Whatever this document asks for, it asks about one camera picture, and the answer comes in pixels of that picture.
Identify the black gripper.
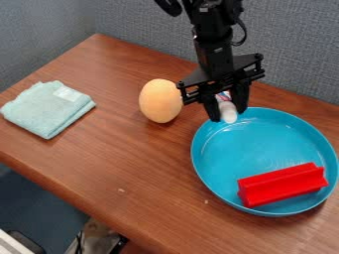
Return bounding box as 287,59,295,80
177,34,265,122

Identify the white toothpaste tube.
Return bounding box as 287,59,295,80
217,91,238,123

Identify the blue round plate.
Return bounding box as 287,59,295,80
191,107,339,217

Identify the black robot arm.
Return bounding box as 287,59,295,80
154,0,265,122

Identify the light green folded cloth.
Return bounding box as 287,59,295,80
0,80,95,140

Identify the orange egg-shaped object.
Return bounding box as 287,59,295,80
139,78,183,123

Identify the red plastic block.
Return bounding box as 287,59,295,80
238,163,329,207

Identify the grey bag under table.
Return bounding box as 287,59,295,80
66,218,129,254

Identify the white object bottom left corner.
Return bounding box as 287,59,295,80
0,229,34,254

